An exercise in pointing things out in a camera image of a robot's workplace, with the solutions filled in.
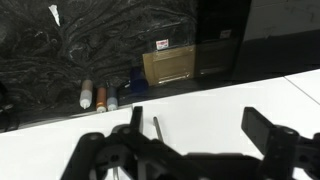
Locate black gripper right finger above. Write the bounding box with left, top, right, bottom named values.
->
left=241, top=106, right=300, bottom=171

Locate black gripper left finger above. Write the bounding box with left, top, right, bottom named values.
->
left=119, top=105, right=153, bottom=148

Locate white cabinet door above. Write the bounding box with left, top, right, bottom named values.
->
left=0, top=107, right=134, bottom=180
left=132, top=76, right=320, bottom=180
left=283, top=68, right=320, bottom=105

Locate grey blue spice bottle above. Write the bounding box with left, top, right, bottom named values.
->
left=106, top=86, right=119, bottom=112

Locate dark blue cup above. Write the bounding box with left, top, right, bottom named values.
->
left=128, top=66, right=150, bottom=94

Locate translucent squeeze bottle white nozzle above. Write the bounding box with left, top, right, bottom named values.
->
left=79, top=79, right=95, bottom=110

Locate brown cardboard box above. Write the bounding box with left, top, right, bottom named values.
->
left=142, top=45, right=197, bottom=87

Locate clear plastic container red label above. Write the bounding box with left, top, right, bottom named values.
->
left=146, top=23, right=198, bottom=53

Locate black silver toaster oven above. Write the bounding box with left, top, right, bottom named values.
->
left=196, top=0, right=320, bottom=83

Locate white paper scrap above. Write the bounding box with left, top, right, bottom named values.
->
left=48, top=3, right=62, bottom=27

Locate brushed metal door handle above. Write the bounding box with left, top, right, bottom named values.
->
left=152, top=115, right=165, bottom=143

